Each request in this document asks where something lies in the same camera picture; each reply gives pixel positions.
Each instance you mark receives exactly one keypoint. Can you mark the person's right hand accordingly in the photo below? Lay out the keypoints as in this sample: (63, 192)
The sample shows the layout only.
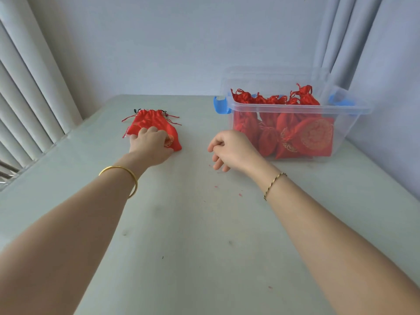
(236, 150)

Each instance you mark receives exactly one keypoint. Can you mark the person's left hand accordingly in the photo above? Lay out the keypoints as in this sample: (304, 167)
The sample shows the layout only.
(151, 147)

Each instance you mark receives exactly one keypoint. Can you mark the stack of red pouches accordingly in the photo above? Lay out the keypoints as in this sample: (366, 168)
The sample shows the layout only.
(151, 119)

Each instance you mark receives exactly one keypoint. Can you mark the clear plastic storage box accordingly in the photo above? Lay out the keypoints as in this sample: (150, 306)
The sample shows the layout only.
(344, 127)

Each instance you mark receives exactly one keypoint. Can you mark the person's right forearm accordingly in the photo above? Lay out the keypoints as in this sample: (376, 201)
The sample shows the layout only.
(334, 249)

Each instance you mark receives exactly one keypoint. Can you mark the person's left forearm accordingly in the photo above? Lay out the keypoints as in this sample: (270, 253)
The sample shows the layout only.
(59, 242)

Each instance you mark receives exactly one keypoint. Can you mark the gold bangle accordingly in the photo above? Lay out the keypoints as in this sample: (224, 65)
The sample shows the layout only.
(115, 167)

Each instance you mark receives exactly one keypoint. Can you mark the white vertical blinds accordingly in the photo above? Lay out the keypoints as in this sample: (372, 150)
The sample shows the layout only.
(29, 88)

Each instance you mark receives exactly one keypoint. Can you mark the metal railing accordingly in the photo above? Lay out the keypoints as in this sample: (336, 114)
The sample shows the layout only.
(8, 170)

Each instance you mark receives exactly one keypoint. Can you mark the grey curtain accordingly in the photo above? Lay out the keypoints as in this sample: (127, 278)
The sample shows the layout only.
(387, 45)

